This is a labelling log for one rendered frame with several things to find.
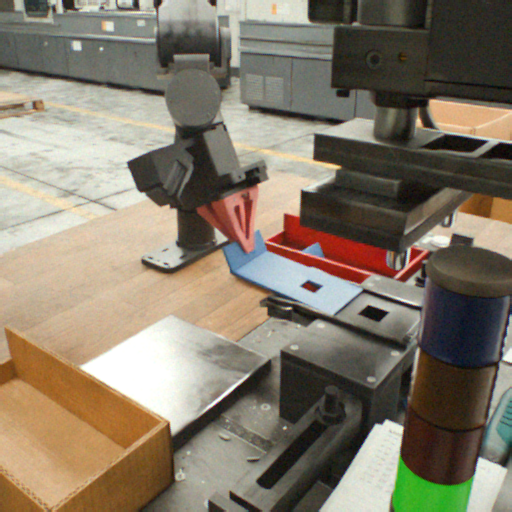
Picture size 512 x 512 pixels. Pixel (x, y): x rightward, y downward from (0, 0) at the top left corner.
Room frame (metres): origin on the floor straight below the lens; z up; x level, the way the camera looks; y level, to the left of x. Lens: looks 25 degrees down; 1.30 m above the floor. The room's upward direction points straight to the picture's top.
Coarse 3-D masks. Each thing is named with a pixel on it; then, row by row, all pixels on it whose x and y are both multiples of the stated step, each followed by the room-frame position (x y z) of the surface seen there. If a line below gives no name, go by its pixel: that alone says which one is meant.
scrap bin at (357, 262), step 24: (288, 216) 0.88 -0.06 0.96; (264, 240) 0.77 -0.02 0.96; (288, 240) 0.88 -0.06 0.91; (312, 240) 0.85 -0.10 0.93; (336, 240) 0.82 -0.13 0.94; (312, 264) 0.72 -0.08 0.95; (336, 264) 0.69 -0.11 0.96; (360, 264) 0.80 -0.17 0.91; (384, 264) 0.77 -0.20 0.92; (408, 264) 0.75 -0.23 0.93; (312, 288) 0.71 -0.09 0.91
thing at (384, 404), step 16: (288, 368) 0.45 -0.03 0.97; (304, 368) 0.44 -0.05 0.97; (400, 368) 0.44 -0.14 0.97; (288, 384) 0.45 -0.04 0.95; (304, 384) 0.44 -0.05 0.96; (320, 384) 0.43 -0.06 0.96; (336, 384) 0.42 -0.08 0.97; (288, 400) 0.45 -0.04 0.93; (304, 400) 0.44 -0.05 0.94; (368, 400) 0.40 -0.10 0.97; (384, 400) 0.42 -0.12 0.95; (288, 416) 0.45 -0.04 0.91; (368, 416) 0.40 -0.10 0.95; (384, 416) 0.42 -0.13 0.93; (368, 432) 0.40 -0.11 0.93; (352, 448) 0.41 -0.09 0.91
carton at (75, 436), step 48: (0, 384) 0.50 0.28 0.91; (48, 384) 0.48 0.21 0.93; (96, 384) 0.43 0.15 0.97; (0, 432) 0.43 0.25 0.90; (48, 432) 0.43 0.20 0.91; (96, 432) 0.43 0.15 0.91; (144, 432) 0.39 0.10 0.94; (0, 480) 0.32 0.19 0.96; (48, 480) 0.37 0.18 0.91; (96, 480) 0.31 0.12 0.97; (144, 480) 0.35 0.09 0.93
